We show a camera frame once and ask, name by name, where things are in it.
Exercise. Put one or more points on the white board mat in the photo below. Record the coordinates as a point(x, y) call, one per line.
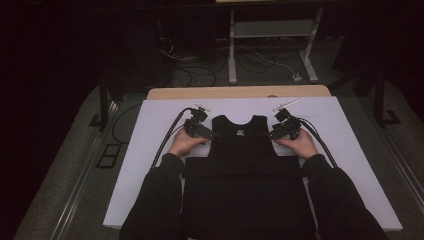
point(150, 126)

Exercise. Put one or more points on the grey metal desk frame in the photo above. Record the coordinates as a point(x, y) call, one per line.
point(271, 29)

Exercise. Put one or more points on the black metal stand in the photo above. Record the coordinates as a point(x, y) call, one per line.
point(380, 100)
point(104, 100)

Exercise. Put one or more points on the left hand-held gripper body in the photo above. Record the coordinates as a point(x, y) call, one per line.
point(193, 125)

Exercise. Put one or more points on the person's right hand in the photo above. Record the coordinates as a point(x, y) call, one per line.
point(300, 145)

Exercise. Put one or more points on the person's left hand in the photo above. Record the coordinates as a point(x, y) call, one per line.
point(185, 143)

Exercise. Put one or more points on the metal floor rail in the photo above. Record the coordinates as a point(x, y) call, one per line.
point(408, 173)
point(83, 180)

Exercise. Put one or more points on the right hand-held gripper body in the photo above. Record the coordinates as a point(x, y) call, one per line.
point(290, 126)

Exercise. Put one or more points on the white plug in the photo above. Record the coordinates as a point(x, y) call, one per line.
point(297, 78)

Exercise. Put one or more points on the black tank top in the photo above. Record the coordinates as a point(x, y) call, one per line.
point(246, 186)

